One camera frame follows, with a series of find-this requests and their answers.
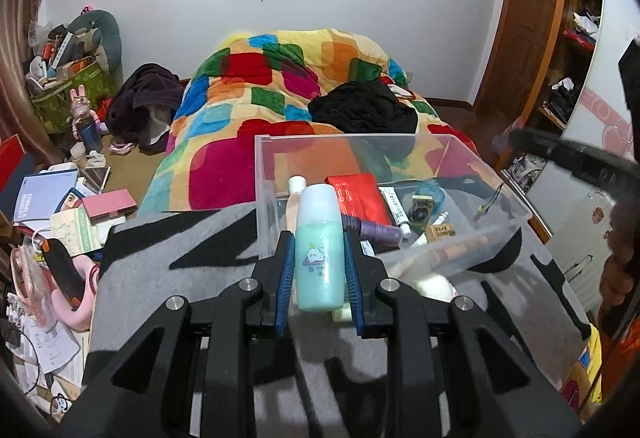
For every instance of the red zip pouch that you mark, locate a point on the red zip pouch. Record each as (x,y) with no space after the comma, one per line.
(357,198)

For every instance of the pale green booklet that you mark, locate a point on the pale green booklet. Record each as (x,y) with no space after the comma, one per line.
(75,233)

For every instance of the blue tape roll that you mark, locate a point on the blue tape roll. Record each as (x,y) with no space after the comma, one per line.
(425,189)

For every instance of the scattered white papers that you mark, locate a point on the scattered white papers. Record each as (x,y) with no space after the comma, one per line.
(50,348)

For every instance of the blue white booklet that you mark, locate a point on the blue white booklet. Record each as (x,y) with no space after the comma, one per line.
(42,195)

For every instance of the wooden wardrobe shelves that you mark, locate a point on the wooden wardrobe shelves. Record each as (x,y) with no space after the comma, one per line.
(575,48)

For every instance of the white pen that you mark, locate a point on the white pen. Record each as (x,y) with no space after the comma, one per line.
(425,230)

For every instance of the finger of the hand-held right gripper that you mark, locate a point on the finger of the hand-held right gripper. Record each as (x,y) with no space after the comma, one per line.
(575,155)

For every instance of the grey green neck pillow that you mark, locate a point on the grey green neck pillow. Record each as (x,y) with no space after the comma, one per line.
(107,35)

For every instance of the teal lotion bottle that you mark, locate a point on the teal lotion bottle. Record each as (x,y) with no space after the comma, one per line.
(320,258)

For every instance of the dark purple garment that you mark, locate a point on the dark purple garment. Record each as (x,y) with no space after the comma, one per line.
(145,93)

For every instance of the small bottle white cap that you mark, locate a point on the small bottle white cap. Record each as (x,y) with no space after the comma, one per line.
(297,185)

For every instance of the pink curved item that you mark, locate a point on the pink curved item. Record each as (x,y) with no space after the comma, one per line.
(82,313)

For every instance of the purple marker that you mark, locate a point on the purple marker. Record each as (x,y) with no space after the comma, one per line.
(375,232)

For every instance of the colourful patchwork blanket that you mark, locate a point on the colourful patchwork blanket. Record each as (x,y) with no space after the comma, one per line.
(225,118)

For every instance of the white printed tube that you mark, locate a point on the white printed tube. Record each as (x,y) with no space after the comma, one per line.
(395,210)

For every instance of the black orange tool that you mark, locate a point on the black orange tool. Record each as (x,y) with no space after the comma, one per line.
(62,268)

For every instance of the black garment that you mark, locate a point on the black garment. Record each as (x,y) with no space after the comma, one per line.
(360,105)

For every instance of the pink bunny toy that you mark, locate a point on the pink bunny toy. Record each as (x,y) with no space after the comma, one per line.
(85,118)

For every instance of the green storage bag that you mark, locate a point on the green storage bag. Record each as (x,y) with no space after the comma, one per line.
(55,110)

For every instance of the red box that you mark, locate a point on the red box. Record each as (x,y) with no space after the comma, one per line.
(10,163)

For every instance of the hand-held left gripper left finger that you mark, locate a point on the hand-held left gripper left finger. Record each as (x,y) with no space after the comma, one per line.
(284,288)

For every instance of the wooden door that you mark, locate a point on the wooden door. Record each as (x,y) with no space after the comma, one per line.
(525,18)

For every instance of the green patterned eraser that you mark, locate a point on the green patterned eraser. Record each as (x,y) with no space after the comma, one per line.
(421,213)

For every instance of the white wardrobe sliding door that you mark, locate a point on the white wardrobe sliding door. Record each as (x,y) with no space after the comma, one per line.
(590,228)

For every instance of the beige tube red band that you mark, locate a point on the beige tube red band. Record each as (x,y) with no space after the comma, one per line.
(450,252)

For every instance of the striped brown curtain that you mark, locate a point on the striped brown curtain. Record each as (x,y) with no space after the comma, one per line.
(20,68)

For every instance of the person's right hand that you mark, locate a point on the person's right hand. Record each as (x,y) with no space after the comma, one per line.
(620,268)

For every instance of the pink flat box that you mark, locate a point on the pink flat box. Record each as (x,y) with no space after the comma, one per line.
(110,205)

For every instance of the beige eraser black print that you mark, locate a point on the beige eraser black print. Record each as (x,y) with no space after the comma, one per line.
(441,233)

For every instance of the clear plastic storage box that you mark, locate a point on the clear plastic storage box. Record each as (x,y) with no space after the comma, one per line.
(280,158)

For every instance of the grey black patterned blanket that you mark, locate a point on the grey black patterned blanket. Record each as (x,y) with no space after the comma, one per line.
(200,238)

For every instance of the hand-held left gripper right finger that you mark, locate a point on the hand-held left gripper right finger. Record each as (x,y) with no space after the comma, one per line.
(354,288)

